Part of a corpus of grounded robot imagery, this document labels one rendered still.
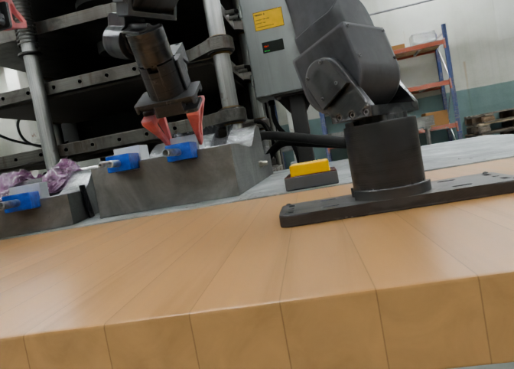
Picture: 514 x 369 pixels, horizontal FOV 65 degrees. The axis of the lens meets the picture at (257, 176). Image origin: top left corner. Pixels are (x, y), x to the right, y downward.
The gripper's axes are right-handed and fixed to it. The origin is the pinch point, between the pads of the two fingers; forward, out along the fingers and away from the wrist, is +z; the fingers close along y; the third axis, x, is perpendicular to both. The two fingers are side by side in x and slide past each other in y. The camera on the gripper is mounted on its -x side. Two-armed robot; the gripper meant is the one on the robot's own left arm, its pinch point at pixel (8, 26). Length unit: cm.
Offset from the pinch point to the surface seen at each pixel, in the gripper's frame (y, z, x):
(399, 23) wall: -241, 640, -150
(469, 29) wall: -344, 631, -115
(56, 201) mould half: -10.2, -10.7, 35.6
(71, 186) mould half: -5.2, 2.3, 33.2
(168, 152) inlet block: -33.1, -16.1, 31.2
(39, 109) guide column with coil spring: 45, 71, 0
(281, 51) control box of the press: -50, 78, -4
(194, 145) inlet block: -35.0, -8.0, 30.3
